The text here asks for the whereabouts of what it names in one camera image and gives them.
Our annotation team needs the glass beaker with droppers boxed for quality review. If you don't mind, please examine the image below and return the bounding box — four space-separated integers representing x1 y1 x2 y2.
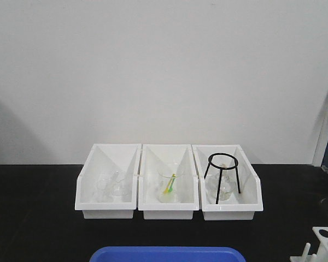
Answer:
156 162 184 204

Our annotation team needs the middle white storage bin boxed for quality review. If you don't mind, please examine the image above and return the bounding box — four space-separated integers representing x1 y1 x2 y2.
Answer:
138 144 200 220

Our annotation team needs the left white storage bin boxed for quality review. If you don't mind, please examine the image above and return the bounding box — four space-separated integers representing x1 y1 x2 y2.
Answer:
74 144 142 219

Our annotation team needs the white storage bin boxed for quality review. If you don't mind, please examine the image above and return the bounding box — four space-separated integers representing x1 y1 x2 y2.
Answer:
74 144 142 219
138 144 200 220
192 145 263 221

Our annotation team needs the right white storage bin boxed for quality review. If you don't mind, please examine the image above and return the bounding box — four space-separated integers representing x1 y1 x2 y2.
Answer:
192 145 263 221

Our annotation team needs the blue plastic tray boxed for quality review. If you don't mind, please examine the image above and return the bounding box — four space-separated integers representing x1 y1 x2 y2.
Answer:
90 246 245 261

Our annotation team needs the white test tube rack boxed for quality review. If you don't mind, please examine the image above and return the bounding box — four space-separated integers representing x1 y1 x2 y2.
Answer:
289 227 328 261

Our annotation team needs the glass flask under tripod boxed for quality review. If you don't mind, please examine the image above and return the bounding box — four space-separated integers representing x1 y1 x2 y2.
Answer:
206 170 236 204

